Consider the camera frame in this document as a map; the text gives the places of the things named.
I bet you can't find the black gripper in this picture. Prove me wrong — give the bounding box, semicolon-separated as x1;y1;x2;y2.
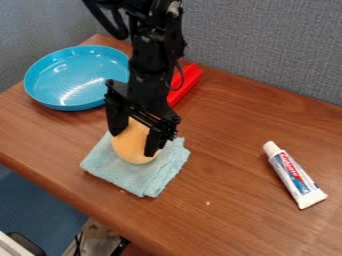
103;33;183;158

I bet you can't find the yellow orange ball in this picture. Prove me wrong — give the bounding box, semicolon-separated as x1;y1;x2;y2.
111;118;162;164

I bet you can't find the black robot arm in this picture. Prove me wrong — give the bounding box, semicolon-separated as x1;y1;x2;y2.
105;0;186;157

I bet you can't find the blue plate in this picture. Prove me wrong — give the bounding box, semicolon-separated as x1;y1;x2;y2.
25;45;130;111

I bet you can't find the red plastic block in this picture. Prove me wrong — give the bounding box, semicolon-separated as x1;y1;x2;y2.
167;63;204;107

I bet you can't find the light blue folded cloth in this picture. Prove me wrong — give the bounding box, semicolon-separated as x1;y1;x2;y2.
81;132;192;198

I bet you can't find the white toothpaste tube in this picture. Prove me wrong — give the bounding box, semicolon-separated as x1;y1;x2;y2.
264;141;328;210

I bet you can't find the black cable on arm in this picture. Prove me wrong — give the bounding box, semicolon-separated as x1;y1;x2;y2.
82;0;133;41

